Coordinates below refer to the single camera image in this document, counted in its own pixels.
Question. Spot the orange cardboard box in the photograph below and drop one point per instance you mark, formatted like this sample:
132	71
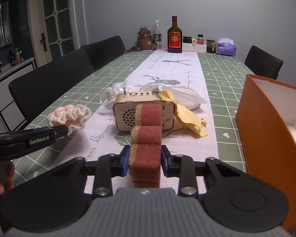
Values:
266	121

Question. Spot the brown bear figurine jar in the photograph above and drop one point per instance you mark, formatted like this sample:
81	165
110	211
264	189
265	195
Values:
145	41

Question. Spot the spray bottle on cabinet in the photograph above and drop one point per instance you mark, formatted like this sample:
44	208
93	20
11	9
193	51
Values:
18	55

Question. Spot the brown liquor bottle red label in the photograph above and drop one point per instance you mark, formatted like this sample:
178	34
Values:
174	37

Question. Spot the clear plastic water bottle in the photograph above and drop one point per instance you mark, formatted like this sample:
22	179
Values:
157	34

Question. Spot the glass panel door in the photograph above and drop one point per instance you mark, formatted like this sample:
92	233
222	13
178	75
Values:
53	29

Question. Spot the small red label jar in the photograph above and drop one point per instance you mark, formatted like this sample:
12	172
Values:
200	39

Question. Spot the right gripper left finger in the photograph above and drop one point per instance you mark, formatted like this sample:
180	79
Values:
107	167

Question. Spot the black chair right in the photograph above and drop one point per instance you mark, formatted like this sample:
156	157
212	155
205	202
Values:
262	63

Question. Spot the black lidded jar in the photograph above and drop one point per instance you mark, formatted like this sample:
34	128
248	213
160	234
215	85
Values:
187	39

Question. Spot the clear plastic bundle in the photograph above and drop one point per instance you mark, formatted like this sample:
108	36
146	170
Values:
108	95

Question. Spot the wooden radio box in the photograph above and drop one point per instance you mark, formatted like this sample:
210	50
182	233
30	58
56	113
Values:
143	108

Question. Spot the red brown sponge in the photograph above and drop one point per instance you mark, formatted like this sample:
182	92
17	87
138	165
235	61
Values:
145	156

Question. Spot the black chair far left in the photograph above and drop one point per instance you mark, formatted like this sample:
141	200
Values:
103	52

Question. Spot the dark glass jar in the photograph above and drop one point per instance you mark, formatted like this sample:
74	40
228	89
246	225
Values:
211	46

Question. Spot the cream round fabric mat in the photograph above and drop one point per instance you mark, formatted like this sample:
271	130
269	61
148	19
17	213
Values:
188	97

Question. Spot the yellow cleaning cloth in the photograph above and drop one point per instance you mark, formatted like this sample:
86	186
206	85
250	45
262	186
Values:
186	117

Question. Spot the pink white crochet scrunchie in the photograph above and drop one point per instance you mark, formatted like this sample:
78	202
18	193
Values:
74	117

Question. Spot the purple tissue box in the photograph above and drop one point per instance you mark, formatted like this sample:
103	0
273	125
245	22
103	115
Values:
226	47

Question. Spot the white small box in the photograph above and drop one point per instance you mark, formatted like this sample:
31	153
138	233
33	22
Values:
198	48

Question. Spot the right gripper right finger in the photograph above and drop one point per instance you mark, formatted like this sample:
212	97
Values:
182	167

